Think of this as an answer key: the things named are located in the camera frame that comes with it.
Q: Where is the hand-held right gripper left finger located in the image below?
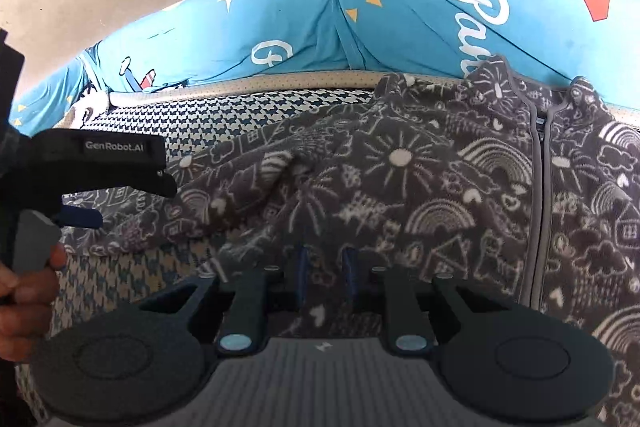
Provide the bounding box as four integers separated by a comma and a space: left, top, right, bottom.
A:
137, 243, 310, 355

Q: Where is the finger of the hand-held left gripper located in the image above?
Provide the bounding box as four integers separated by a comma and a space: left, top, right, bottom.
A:
112, 164, 179, 199
50, 205, 104, 229

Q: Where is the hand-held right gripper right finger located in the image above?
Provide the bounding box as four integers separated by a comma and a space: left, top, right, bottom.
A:
341, 246, 506, 355

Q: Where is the grey patterned fleece jacket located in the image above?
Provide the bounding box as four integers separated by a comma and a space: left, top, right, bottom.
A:
60, 54, 640, 427

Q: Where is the person's left hand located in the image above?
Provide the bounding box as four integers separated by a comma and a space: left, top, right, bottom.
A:
0, 243, 69, 360

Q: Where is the houndstooth sofa seat cover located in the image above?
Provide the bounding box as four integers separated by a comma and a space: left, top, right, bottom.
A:
15, 71, 640, 427

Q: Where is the blue printed sofa cover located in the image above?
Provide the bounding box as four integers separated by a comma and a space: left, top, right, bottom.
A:
10, 0, 640, 140

